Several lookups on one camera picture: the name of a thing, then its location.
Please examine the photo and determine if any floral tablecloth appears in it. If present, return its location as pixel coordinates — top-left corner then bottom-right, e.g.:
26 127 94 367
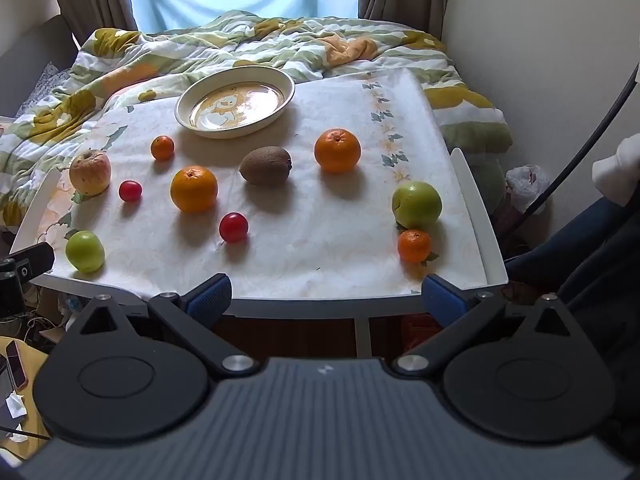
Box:
37 67 490 302

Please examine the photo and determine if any large green apple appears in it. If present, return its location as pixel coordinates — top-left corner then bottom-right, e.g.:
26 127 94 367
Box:
391 181 443 230

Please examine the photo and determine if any small mandarin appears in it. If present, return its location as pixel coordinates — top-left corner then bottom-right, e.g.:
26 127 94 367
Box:
150 135 175 161
397 229 432 264

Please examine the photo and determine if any white cloth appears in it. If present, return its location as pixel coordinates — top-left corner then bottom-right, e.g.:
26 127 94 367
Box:
592 134 640 207

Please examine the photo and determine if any dark blue cloth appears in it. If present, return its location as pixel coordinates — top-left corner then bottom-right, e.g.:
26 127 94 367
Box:
504 195 640 411

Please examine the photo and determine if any pink phone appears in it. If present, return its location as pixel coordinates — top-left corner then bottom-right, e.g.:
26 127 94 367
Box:
4 340 29 392

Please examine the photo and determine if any green cushion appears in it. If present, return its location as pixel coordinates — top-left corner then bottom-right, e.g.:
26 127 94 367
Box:
469 152 507 213

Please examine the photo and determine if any red cherry tomato centre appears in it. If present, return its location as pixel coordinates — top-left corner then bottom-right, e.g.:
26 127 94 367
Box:
219 212 249 243

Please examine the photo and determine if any green lime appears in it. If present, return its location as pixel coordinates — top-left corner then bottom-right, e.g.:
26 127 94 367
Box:
65 230 106 274

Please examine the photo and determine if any cream bowl with bear print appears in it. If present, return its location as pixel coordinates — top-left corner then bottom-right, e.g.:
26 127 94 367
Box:
174 65 296 140

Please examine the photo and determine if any brown kiwi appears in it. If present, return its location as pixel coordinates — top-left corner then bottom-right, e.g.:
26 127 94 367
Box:
239 146 293 186

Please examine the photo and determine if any white tissue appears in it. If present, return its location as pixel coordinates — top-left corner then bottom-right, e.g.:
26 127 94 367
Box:
5 393 29 420

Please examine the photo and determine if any white plastic bag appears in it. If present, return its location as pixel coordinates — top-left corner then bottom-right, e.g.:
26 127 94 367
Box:
504 163 552 217

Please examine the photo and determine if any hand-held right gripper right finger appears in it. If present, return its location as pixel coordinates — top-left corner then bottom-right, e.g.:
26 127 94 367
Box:
392 274 587 377

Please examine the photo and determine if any red-yellow apple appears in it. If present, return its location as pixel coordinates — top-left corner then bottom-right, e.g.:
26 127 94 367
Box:
69 148 112 197

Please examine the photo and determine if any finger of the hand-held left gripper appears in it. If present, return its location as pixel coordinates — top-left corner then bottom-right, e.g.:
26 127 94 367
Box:
9 241 55 279

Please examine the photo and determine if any black cable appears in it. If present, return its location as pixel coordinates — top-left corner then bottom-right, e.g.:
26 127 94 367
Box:
501 60 640 265

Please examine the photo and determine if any grey headboard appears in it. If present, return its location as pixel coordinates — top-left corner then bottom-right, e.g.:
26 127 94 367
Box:
0 12 82 117

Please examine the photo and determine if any patterned pillow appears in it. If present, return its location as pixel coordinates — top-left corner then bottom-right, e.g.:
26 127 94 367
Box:
16 61 74 117

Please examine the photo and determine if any large orange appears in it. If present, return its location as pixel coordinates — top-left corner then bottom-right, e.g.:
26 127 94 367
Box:
314 128 362 175
170 165 219 213

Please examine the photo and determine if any floral striped blanket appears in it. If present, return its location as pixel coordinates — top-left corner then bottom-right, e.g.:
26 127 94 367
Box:
0 14 514 233

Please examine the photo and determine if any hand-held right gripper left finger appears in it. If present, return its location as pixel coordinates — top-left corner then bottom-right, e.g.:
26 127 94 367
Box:
66 273 261 379

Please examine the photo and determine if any yellow side table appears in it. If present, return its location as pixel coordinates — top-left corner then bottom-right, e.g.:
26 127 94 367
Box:
0 335 52 458

